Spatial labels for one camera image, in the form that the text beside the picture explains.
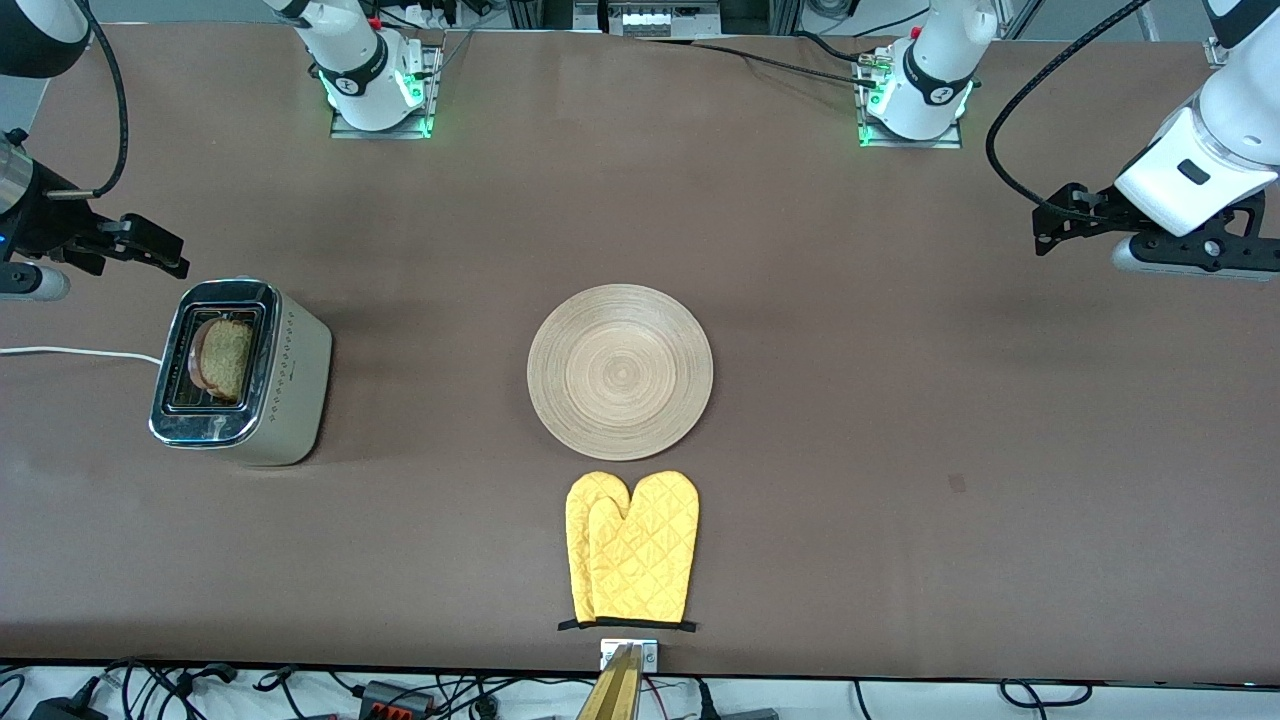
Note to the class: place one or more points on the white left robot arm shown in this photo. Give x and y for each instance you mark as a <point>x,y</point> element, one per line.
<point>1230,120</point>

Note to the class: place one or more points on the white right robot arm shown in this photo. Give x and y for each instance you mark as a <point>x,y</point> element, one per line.
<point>350,60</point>

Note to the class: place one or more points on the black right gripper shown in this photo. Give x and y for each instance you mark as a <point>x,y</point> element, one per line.
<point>42,222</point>

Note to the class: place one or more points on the black power adapter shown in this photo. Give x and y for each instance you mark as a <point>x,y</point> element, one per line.
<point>65,710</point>

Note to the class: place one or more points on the round wooden plate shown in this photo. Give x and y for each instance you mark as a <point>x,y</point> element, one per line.
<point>620,372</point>

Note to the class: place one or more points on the brown bread slice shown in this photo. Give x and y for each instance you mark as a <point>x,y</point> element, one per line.
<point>225,360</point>

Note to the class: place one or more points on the grey power strip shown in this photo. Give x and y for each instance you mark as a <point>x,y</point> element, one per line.
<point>660,20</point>

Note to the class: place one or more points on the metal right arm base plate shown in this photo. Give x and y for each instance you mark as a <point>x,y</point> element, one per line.
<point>380,134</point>

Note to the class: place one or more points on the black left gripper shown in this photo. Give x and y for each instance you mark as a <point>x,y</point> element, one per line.
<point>1098,209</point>

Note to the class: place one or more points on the silver aluminium frame strut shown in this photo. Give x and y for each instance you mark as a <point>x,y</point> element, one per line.
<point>1020,18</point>

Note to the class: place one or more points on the yellow wooden camera beam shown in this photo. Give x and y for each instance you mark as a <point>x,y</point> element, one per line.
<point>612,695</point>

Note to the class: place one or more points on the black plug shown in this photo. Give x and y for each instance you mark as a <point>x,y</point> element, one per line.
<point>735,713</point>

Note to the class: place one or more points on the silver beige two-slot toaster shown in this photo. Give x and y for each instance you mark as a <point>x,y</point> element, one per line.
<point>290,390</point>

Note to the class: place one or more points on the silver metal camera bracket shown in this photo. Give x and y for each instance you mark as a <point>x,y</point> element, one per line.
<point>650,655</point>

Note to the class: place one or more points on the dark aluminium frame post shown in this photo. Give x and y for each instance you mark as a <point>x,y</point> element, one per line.
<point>540,12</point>

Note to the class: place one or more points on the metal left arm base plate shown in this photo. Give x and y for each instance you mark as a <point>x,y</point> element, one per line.
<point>910,144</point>

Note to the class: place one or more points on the black red connector box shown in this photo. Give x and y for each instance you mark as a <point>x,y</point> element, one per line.
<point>395,698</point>

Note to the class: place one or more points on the yellow quilted oven mitt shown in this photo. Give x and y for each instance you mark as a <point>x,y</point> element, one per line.
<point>645,550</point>
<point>578,540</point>

